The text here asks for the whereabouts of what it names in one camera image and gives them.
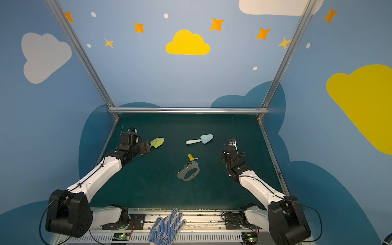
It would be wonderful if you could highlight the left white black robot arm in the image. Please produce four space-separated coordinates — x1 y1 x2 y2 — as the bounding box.
45 131 151 238

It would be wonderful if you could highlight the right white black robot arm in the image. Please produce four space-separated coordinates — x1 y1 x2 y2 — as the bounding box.
223 145 311 245

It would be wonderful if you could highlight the light blue toy shovel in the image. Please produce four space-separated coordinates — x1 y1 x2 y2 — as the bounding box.
186 134 213 145

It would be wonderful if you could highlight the right green circuit board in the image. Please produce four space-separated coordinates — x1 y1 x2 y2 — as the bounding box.
241 232 259 245

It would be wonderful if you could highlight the green circuit board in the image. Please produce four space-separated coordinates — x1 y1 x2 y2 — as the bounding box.
241 232 259 245
112 233 131 242

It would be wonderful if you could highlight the blue dotted glove centre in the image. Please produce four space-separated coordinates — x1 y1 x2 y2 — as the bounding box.
148 208 186 245

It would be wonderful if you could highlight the left green circuit board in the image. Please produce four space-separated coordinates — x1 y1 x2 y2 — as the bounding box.
112 233 131 242

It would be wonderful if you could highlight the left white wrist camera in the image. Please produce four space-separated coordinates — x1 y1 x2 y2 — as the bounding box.
127 128 137 133

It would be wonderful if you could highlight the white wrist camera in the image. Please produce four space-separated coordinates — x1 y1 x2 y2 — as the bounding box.
127 128 137 133
228 138 238 151

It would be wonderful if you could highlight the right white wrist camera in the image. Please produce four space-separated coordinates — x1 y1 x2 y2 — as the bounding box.
228 138 238 151

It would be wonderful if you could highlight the green toy shovel wooden handle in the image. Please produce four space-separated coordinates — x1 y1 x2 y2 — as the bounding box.
150 137 164 149

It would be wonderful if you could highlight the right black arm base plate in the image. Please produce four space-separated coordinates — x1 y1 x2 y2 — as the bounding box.
221 212 256 230

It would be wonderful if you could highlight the aluminium front rail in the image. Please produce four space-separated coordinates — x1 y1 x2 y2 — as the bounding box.
49 209 274 245

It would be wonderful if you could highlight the left aluminium frame post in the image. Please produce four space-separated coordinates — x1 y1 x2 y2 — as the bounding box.
46 0 115 109

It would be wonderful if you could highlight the aluminium frame post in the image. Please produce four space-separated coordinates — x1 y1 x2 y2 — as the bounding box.
257 0 318 123
46 0 115 109

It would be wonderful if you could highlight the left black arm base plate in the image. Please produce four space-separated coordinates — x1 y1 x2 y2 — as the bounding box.
101 214 146 231

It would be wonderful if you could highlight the right aluminium frame post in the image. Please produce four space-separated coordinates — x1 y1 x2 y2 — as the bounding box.
257 0 318 123

